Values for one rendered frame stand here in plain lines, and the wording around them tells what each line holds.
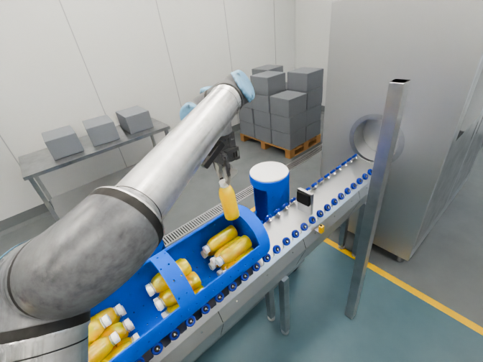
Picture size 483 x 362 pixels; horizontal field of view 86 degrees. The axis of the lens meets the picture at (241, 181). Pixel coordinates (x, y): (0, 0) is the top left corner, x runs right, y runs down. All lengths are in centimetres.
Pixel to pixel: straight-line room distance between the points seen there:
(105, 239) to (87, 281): 5
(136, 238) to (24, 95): 372
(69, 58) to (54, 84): 36
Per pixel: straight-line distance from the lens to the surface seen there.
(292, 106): 390
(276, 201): 185
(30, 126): 407
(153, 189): 39
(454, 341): 250
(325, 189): 187
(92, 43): 409
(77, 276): 35
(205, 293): 110
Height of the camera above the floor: 199
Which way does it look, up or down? 33 degrees down
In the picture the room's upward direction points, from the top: 7 degrees counter-clockwise
